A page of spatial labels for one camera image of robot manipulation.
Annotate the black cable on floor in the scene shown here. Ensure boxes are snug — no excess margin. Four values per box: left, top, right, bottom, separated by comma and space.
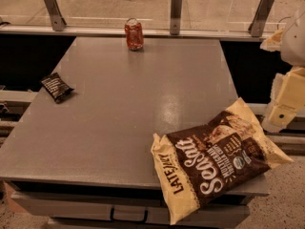
275, 15, 294, 31

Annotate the dark rxbar chocolate wrapper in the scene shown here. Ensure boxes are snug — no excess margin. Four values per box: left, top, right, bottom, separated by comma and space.
41, 73, 73, 104

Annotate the grey table drawer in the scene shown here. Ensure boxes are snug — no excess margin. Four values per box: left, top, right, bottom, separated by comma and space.
11, 192, 250, 229

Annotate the brown sea salt chip bag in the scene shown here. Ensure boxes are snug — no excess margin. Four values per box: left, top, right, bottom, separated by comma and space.
151, 98, 293, 225

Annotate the black drawer handle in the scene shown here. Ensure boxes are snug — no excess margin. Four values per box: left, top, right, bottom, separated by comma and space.
110, 206, 149, 223

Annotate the red soda can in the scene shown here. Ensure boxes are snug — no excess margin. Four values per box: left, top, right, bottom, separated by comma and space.
125, 18, 144, 51

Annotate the right metal bracket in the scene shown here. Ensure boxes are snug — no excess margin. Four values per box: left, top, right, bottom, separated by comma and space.
249, 0, 275, 37

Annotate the left metal bracket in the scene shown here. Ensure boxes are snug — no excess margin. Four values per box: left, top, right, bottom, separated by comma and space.
44, 0, 67, 31

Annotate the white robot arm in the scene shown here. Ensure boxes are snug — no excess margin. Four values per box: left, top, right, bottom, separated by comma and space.
260, 0, 305, 133

